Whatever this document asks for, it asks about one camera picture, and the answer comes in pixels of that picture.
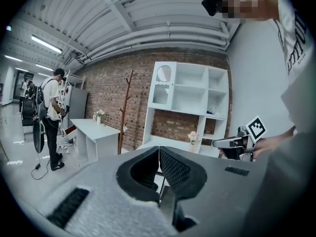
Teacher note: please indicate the black head-worn camera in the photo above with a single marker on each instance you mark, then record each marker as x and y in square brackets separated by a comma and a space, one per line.
[209, 5]

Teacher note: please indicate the person's right hand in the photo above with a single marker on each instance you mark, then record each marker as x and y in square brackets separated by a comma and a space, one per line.
[264, 147]

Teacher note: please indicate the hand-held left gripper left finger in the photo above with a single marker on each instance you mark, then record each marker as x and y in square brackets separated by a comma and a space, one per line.
[106, 206]

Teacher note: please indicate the white metal shelf rack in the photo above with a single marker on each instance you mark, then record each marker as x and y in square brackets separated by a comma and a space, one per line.
[71, 79]

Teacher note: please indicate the white box red interior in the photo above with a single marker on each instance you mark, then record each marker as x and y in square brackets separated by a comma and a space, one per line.
[70, 132]

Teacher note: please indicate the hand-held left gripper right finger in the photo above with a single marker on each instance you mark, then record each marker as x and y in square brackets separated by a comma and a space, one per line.
[222, 196]

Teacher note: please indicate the person's own torso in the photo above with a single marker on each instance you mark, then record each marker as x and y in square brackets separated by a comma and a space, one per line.
[298, 58]

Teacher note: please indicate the white flower vase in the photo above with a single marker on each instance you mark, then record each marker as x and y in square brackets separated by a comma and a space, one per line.
[98, 120]

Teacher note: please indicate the black office chair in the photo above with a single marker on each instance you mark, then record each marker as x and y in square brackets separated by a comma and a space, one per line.
[27, 111]

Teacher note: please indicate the brown wooden coat rack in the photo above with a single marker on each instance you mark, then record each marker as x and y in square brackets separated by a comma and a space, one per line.
[124, 112]

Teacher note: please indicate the ceiling tube light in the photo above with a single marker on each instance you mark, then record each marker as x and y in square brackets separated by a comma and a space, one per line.
[47, 44]
[44, 67]

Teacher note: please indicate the person's right forearm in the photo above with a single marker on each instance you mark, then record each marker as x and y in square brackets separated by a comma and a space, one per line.
[285, 136]

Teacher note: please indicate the grey metal cabinet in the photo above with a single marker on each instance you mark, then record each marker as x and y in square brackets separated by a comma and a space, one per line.
[77, 102]

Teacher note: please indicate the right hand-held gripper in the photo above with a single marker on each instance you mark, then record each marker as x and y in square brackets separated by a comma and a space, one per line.
[256, 130]

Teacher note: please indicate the pink flower vase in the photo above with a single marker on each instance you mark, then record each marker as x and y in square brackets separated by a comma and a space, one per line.
[192, 142]

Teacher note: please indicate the person's own head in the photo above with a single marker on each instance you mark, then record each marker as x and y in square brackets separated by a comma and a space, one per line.
[249, 1]

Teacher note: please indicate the white hutch shelf cabinet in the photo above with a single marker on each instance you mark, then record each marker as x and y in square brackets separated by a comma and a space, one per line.
[190, 97]

